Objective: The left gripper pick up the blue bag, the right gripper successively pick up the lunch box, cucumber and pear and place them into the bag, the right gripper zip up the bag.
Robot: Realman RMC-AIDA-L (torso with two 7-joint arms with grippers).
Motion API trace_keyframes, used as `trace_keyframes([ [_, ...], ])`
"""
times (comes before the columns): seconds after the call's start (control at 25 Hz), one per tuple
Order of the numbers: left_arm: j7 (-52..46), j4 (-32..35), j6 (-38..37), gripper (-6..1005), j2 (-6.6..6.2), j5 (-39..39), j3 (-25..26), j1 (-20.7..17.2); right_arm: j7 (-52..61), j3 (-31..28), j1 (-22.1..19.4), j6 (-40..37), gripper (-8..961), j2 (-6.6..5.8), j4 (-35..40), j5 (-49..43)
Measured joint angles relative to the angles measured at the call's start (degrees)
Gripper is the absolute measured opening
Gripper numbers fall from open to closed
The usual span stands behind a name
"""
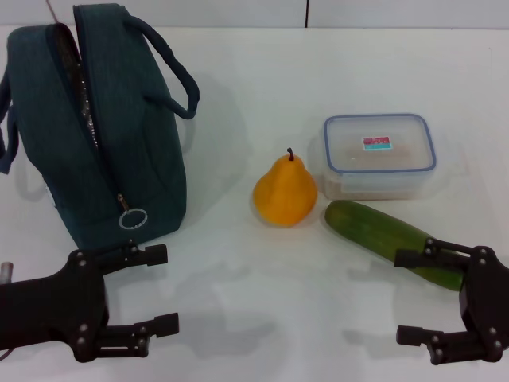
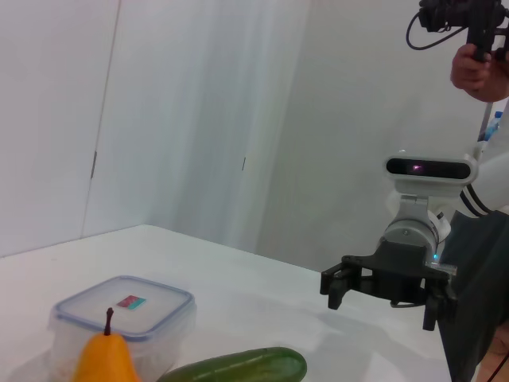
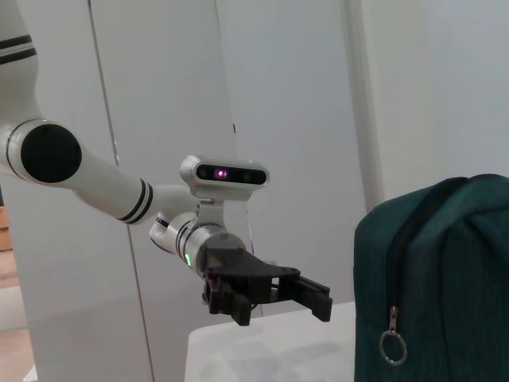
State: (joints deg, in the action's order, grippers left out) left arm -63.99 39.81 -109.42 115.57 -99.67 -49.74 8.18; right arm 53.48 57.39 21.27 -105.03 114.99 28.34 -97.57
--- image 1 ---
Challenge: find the orange pear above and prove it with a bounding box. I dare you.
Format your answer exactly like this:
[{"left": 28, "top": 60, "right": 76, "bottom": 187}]
[{"left": 252, "top": 147, "right": 319, "bottom": 228}]

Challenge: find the clear blue-rimmed food container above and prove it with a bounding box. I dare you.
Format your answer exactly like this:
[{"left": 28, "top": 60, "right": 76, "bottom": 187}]
[{"left": 320, "top": 113, "right": 437, "bottom": 201}]

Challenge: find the dark teal insulated lunch bag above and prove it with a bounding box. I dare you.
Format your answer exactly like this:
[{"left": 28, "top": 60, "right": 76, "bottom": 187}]
[{"left": 0, "top": 2, "right": 200, "bottom": 250}]

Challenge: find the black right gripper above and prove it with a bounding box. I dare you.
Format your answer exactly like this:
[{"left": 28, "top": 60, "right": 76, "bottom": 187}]
[{"left": 393, "top": 237, "right": 509, "bottom": 365}]

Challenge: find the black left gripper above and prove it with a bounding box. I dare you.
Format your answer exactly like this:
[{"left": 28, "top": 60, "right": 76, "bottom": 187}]
[{"left": 0, "top": 238, "right": 180, "bottom": 364}]

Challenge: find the green cucumber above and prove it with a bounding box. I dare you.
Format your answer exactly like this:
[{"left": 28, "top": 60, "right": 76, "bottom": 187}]
[{"left": 324, "top": 200, "right": 466, "bottom": 293}]

